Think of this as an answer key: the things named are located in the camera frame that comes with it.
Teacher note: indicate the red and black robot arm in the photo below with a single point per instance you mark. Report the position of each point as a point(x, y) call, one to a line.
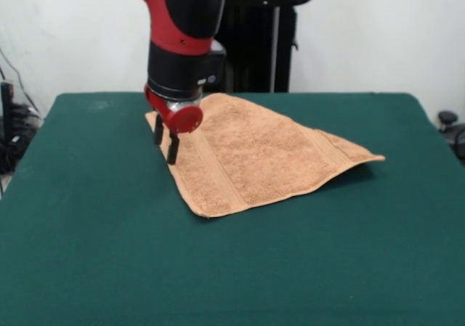
point(181, 32)

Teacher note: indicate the black chair part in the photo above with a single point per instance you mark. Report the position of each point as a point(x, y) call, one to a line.
point(452, 130)

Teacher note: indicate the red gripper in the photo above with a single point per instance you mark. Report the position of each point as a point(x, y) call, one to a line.
point(179, 117)

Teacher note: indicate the dark green table cloth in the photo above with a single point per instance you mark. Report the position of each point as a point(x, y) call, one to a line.
point(91, 231)

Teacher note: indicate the black upright box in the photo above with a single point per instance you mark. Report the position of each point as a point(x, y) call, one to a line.
point(6, 108)

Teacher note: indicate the tan terry towel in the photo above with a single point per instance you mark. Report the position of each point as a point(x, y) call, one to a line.
point(261, 151)

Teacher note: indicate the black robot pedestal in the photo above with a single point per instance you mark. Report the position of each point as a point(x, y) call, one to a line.
point(254, 50)

